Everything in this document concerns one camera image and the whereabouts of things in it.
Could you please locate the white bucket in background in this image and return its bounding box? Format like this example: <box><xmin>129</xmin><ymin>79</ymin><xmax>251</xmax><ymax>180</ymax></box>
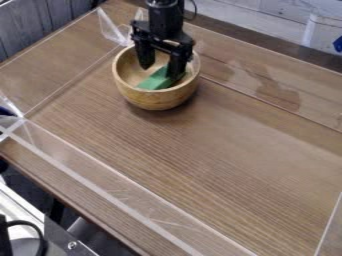
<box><xmin>301</xmin><ymin>13</ymin><xmax>342</xmax><ymax>56</ymax></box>

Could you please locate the black cable loop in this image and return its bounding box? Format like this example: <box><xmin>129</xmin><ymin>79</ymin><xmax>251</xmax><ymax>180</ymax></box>
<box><xmin>3</xmin><ymin>219</ymin><xmax>47</xmax><ymax>256</ymax></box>

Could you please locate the green rectangular block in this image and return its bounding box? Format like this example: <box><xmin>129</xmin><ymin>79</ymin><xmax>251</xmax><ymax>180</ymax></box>
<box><xmin>137</xmin><ymin>65</ymin><xmax>185</xmax><ymax>90</ymax></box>

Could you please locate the metal bracket with screw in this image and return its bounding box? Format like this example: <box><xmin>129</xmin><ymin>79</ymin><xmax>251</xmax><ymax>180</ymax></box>
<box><xmin>43</xmin><ymin>222</ymin><xmax>98</xmax><ymax>256</ymax></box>

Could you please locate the clear acrylic corner bracket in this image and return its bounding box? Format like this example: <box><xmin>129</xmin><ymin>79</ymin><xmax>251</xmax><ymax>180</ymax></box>
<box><xmin>96</xmin><ymin>8</ymin><xmax>133</xmax><ymax>47</ymax></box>

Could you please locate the clear acrylic table fence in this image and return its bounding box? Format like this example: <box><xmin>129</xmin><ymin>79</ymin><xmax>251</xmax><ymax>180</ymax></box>
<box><xmin>0</xmin><ymin>7</ymin><xmax>342</xmax><ymax>256</ymax></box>

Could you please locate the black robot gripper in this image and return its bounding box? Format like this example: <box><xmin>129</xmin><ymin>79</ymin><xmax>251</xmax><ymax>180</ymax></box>
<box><xmin>130</xmin><ymin>0</ymin><xmax>193</xmax><ymax>80</ymax></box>

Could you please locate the brown wooden bowl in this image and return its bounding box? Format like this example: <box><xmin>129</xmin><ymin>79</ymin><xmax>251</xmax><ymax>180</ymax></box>
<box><xmin>112</xmin><ymin>46</ymin><xmax>201</xmax><ymax>111</ymax></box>

